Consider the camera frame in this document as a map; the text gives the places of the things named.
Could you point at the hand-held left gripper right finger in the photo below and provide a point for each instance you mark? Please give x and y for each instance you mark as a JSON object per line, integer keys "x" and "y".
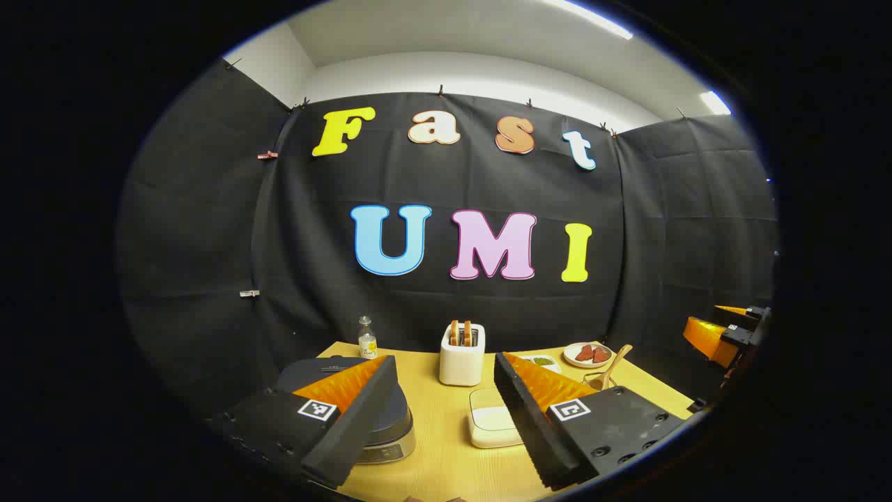
{"x": 529, "y": 432}

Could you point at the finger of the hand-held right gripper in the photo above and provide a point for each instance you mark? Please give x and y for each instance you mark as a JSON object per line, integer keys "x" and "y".
{"x": 707, "y": 338}
{"x": 732, "y": 309}

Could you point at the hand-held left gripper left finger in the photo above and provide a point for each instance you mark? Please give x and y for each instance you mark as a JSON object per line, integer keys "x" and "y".
{"x": 355, "y": 432}

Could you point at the grey rice cooker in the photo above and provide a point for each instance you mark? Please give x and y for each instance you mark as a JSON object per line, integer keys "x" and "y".
{"x": 394, "y": 429}

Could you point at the clear plastic rice container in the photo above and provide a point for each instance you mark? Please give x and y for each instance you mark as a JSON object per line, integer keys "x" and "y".
{"x": 491, "y": 418}

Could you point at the wooden spoon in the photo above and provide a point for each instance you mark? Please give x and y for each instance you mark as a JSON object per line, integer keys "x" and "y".
{"x": 617, "y": 361}

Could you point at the white divided dish with beans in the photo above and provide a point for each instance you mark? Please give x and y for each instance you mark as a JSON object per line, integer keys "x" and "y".
{"x": 543, "y": 362}

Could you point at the white round plate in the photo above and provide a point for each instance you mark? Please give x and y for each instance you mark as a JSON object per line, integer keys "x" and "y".
{"x": 570, "y": 359}

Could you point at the small glass bottle yellow label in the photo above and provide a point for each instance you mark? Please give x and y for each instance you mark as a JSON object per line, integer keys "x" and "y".
{"x": 367, "y": 343}

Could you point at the red meat piece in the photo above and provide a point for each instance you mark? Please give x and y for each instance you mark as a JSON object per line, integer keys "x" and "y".
{"x": 585, "y": 353}
{"x": 601, "y": 355}

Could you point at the white toaster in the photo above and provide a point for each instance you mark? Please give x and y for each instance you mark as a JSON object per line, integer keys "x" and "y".
{"x": 460, "y": 364}

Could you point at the toasted bread slice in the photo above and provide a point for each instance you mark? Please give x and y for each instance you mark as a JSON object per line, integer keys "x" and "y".
{"x": 467, "y": 333}
{"x": 454, "y": 333}

